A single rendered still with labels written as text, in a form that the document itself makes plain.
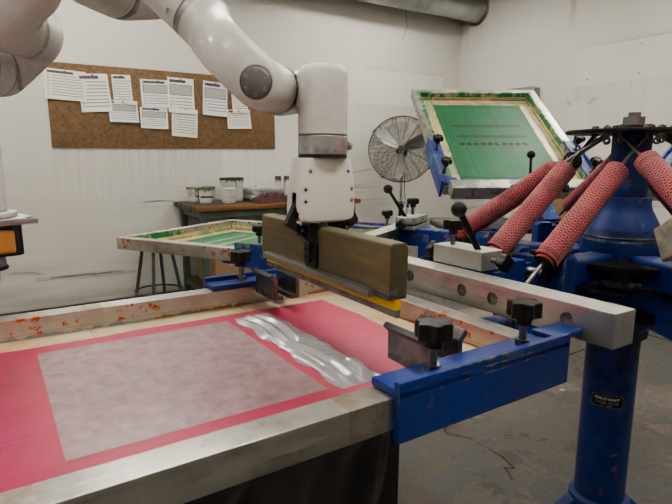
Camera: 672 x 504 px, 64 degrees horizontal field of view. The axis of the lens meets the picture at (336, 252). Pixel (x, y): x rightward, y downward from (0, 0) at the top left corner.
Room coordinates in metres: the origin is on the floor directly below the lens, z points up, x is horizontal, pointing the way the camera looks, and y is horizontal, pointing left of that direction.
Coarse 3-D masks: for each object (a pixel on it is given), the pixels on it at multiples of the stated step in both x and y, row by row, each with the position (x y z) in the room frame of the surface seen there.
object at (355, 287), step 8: (264, 256) 0.94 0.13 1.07; (272, 256) 0.92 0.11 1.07; (280, 256) 0.91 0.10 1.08; (288, 264) 0.87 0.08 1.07; (296, 264) 0.84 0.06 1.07; (304, 264) 0.84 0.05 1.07; (304, 272) 0.82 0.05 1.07; (312, 272) 0.80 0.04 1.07; (320, 272) 0.79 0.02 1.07; (328, 272) 0.79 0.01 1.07; (328, 280) 0.76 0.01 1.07; (336, 280) 0.75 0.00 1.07; (344, 280) 0.74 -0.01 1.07; (344, 288) 0.73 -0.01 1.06; (352, 288) 0.71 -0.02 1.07; (360, 288) 0.70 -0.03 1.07; (368, 288) 0.69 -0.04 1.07; (368, 296) 0.68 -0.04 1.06
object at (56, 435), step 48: (336, 336) 0.84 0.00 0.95; (384, 336) 0.84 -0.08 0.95; (144, 384) 0.65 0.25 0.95; (192, 384) 0.65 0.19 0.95; (240, 384) 0.65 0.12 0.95; (288, 384) 0.65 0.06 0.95; (0, 432) 0.53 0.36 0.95; (48, 432) 0.53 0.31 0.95; (96, 432) 0.53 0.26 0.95; (144, 432) 0.53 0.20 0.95; (192, 432) 0.53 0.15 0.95; (0, 480) 0.44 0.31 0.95
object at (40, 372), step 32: (224, 320) 0.92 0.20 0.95; (288, 320) 0.92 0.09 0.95; (320, 320) 0.92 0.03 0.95; (352, 320) 0.92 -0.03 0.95; (32, 352) 0.76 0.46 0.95; (64, 352) 0.76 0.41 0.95; (96, 352) 0.76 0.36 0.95; (128, 352) 0.76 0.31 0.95; (160, 352) 0.76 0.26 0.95; (192, 352) 0.76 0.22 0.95; (224, 352) 0.76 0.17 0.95; (0, 384) 0.65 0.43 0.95; (32, 384) 0.65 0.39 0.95; (64, 384) 0.65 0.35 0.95; (96, 384) 0.65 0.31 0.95
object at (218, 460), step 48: (240, 288) 1.02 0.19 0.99; (0, 336) 0.80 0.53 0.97; (480, 336) 0.78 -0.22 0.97; (240, 432) 0.46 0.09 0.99; (288, 432) 0.47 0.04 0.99; (336, 432) 0.50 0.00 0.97; (384, 432) 0.53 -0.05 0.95; (48, 480) 0.39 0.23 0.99; (96, 480) 0.39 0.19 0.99; (144, 480) 0.39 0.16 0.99; (192, 480) 0.42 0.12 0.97; (240, 480) 0.44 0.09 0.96
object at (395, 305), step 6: (294, 270) 0.90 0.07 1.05; (312, 276) 0.85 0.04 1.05; (324, 282) 0.82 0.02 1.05; (342, 288) 0.77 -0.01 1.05; (354, 294) 0.75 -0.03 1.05; (372, 300) 0.71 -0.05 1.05; (378, 300) 0.70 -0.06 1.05; (384, 300) 0.69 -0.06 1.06; (396, 300) 0.67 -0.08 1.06; (384, 306) 0.69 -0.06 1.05; (390, 306) 0.68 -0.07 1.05; (396, 306) 0.67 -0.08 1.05
